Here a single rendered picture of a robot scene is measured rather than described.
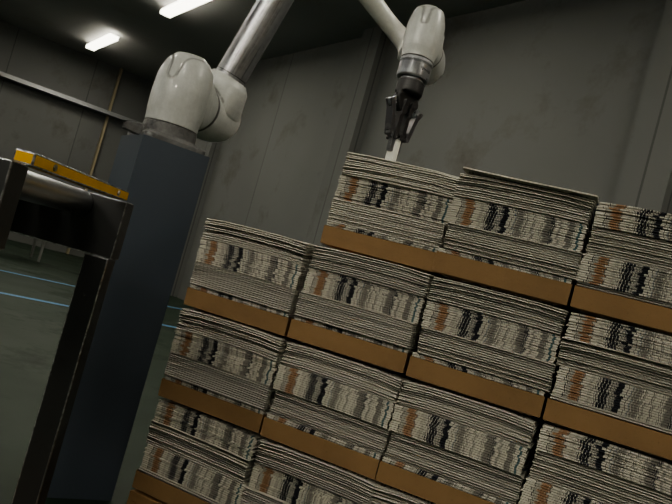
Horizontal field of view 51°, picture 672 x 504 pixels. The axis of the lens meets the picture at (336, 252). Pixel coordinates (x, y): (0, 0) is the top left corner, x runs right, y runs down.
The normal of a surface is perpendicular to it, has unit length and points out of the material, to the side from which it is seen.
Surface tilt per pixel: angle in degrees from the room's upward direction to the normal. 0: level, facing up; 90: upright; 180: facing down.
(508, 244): 90
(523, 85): 90
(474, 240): 90
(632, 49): 90
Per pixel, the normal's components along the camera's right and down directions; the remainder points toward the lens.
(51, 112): 0.55, 0.12
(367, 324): -0.36, -0.14
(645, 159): -0.79, -0.24
